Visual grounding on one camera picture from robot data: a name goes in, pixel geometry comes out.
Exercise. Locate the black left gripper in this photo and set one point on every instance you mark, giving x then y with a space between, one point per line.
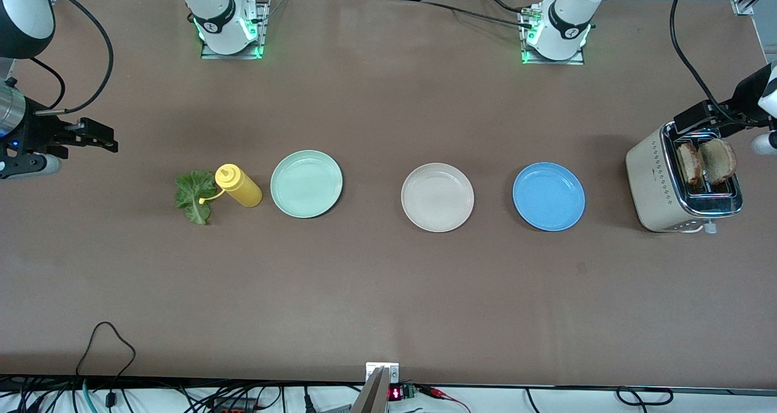
744 96

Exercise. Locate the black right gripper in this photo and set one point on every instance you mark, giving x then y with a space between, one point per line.
42 135

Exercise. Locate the brown crust bread slice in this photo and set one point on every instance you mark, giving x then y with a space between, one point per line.
689 164
719 158

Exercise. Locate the green lettuce leaf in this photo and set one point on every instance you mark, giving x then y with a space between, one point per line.
195 197

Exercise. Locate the yellow squeeze bottle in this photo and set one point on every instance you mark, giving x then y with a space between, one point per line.
240 185

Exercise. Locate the blue plate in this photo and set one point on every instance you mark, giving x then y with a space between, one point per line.
549 196

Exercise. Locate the mint green plate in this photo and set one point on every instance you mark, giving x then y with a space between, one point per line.
306 185

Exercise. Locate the beige plate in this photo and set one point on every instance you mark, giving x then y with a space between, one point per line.
437 197

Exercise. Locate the beige chrome toaster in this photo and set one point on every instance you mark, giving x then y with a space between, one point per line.
652 182

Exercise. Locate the red clip lead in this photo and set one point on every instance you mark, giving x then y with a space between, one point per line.
437 392

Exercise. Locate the red LED display module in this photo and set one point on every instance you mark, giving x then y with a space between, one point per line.
402 393

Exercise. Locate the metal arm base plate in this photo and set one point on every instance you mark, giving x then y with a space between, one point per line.
262 30
555 62

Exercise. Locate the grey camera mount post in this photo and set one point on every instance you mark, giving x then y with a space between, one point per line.
373 395

